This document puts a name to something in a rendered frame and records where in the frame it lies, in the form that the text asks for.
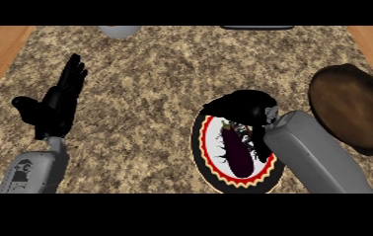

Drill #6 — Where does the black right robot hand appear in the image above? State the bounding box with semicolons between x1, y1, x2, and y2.
200;89;281;164

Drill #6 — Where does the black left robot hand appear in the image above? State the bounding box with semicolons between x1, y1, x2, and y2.
11;52;89;141

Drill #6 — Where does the dark purple eggplant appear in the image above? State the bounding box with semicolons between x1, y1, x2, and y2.
220;120;259;179

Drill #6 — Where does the black red white patterned plate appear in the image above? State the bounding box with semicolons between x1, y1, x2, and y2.
189;113;288;195

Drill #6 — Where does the brown pan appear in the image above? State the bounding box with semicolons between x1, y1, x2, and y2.
309;63;373;157

